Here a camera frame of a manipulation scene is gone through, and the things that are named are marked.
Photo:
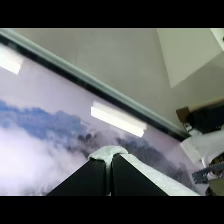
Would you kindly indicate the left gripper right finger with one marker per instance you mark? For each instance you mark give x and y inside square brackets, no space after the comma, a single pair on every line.
[130,181]

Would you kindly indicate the blue checked shirt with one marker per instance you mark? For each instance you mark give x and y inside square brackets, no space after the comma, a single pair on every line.
[208,171]

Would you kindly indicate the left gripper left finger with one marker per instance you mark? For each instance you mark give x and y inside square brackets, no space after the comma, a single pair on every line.
[89,180]

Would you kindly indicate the pale grey garment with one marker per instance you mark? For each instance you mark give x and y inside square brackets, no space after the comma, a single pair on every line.
[107,151]

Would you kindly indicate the white garment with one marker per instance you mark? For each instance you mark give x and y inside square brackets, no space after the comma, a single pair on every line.
[203,145]

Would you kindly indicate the black garment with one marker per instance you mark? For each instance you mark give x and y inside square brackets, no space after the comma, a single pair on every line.
[208,118]

